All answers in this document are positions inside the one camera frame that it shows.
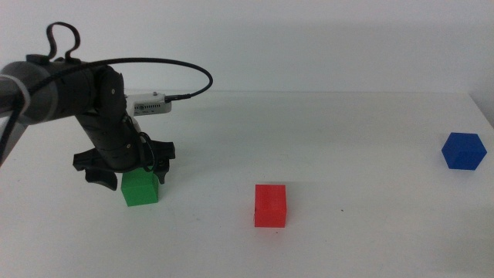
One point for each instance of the blue cube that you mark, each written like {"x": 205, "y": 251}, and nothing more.
{"x": 463, "y": 151}

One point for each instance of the red cube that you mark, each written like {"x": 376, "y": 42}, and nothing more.
{"x": 270, "y": 206}

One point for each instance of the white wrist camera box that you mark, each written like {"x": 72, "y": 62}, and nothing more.
{"x": 150, "y": 106}

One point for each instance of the green cube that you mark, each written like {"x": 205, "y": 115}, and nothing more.
{"x": 141, "y": 191}

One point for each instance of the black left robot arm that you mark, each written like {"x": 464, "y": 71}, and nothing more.
{"x": 58, "y": 92}

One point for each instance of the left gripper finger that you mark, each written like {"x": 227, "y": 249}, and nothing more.
{"x": 104, "y": 179}
{"x": 163, "y": 170}

